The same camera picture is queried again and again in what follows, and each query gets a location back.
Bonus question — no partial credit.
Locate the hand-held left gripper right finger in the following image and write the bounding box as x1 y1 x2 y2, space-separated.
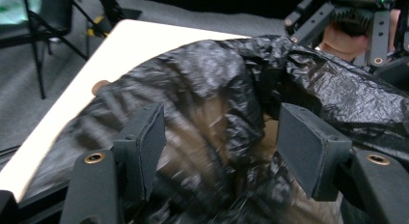
275 102 353 203

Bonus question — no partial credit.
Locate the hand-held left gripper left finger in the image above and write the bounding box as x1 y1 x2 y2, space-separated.
112 101 168 203

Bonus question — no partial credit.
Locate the black plastic trash bag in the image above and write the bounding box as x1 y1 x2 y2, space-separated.
23 34 409 224

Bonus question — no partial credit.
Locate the small brown round knob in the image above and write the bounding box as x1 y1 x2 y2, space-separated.
91 79 111 97

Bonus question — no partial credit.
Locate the black metal stand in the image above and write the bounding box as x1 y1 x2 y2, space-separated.
95 0 143 37

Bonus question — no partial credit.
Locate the black folding chair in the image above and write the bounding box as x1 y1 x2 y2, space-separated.
0 0 90 100

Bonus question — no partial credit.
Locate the green and white plastic bag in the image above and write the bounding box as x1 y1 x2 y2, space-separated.
0 0 42 25

